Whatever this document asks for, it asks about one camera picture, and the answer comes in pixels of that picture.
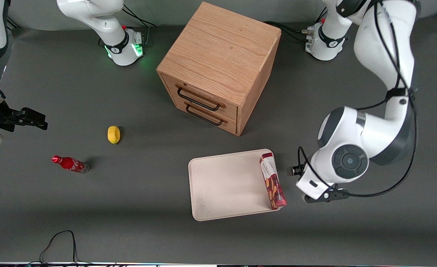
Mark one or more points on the red cookie box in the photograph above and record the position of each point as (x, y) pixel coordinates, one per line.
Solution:
(273, 181)

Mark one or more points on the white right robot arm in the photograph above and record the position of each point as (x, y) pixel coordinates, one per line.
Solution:
(118, 48)

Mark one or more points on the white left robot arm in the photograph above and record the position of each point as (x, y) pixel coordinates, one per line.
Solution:
(374, 133)

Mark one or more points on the cream plastic tray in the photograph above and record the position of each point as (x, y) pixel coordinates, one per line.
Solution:
(226, 185)

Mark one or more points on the red cola bottle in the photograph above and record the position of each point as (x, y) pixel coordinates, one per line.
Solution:
(70, 163)

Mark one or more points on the yellow lemon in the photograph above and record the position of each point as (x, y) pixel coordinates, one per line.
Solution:
(114, 134)

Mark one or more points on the wooden drawer front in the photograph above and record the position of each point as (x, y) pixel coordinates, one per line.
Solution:
(229, 109)
(230, 124)

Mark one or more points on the wooden two-drawer cabinet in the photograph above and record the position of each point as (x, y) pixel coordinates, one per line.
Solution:
(222, 48)

